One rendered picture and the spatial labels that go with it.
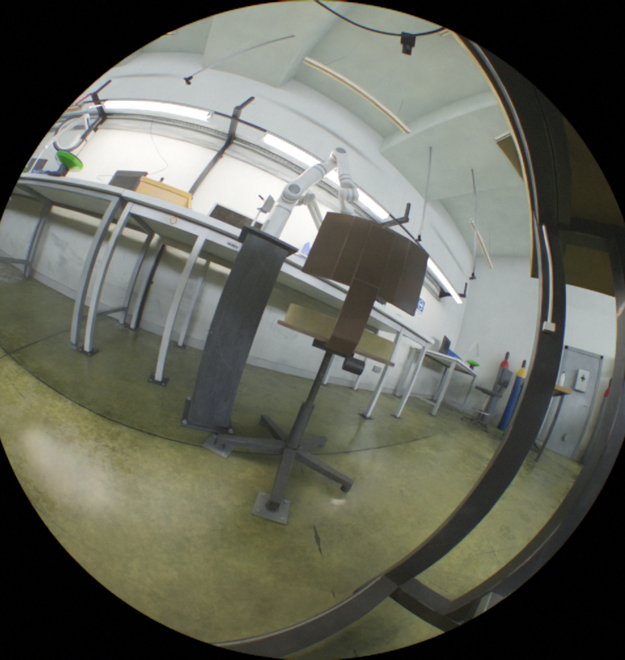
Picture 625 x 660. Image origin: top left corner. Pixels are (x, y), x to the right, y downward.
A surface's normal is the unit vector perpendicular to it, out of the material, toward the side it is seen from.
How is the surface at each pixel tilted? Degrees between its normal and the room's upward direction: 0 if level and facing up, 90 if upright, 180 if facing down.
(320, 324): 90
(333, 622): 0
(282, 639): 0
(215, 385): 90
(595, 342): 90
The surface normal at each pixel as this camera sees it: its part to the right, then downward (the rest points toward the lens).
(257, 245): 0.44, 0.17
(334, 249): -0.29, -0.11
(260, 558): 0.35, -0.94
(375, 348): -0.02, 0.00
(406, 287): 0.26, 0.10
